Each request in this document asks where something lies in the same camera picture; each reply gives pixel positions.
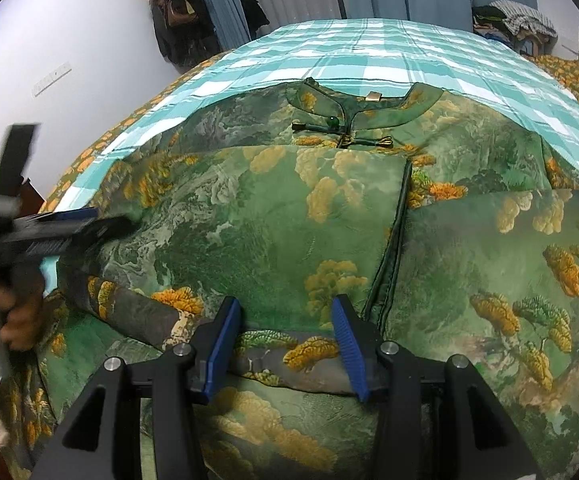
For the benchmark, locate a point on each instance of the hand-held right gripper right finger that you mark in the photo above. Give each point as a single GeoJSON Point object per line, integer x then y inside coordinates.
{"type": "Point", "coordinates": [350, 355]}

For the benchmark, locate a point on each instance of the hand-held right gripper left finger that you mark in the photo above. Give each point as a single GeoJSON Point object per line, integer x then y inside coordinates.
{"type": "Point", "coordinates": [218, 355]}

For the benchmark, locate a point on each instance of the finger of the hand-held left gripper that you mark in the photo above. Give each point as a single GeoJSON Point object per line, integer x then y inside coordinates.
{"type": "Point", "coordinates": [97, 232]}
{"type": "Point", "coordinates": [69, 216]}

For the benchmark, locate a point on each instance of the green patterned jacket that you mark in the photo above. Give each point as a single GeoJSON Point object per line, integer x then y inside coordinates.
{"type": "Point", "coordinates": [269, 220]}

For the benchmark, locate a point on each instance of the coat rack with dark clothes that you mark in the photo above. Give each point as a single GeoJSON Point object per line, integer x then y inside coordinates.
{"type": "Point", "coordinates": [179, 30]}

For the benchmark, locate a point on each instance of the pile of clothes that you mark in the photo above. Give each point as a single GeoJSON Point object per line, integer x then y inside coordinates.
{"type": "Point", "coordinates": [514, 22]}

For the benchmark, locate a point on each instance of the person's left hand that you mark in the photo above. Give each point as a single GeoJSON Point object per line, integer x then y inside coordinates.
{"type": "Point", "coordinates": [19, 320]}

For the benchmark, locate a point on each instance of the dark wooden nightstand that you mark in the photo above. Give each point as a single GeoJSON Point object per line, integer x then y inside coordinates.
{"type": "Point", "coordinates": [32, 190]}

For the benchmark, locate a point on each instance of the orange floral bed sheet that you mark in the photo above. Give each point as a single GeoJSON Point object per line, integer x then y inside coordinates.
{"type": "Point", "coordinates": [119, 132]}

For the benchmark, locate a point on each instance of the narrow blue curtain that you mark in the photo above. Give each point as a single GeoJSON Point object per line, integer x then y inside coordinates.
{"type": "Point", "coordinates": [222, 5]}

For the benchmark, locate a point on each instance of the black hanging garment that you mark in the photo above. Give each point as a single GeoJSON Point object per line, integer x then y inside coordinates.
{"type": "Point", "coordinates": [254, 15]}

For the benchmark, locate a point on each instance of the teal plaid bed sheet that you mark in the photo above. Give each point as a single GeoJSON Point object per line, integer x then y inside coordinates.
{"type": "Point", "coordinates": [369, 50]}

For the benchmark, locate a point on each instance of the white wall plate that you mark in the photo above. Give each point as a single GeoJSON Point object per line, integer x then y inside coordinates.
{"type": "Point", "coordinates": [52, 78]}

